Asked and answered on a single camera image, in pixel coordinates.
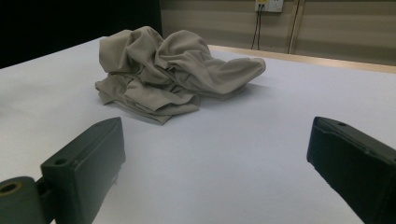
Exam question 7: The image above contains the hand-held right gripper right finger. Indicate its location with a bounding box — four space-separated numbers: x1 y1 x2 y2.
306 116 396 224

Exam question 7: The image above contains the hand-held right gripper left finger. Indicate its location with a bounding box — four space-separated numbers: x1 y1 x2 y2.
40 117 127 224

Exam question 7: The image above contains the beige garment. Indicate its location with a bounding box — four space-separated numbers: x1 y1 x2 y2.
94 25 267 126

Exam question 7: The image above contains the black curtain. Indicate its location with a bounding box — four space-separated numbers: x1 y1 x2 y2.
0 0 163 70

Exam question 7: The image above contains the beige wall conduit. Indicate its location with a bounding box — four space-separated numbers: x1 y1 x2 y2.
287 0 305 55

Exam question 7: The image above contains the thin black cable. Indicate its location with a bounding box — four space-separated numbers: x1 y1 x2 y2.
250 11 260 50
257 12 263 51

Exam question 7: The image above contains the white wall socket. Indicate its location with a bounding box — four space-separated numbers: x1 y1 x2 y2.
254 0 285 14

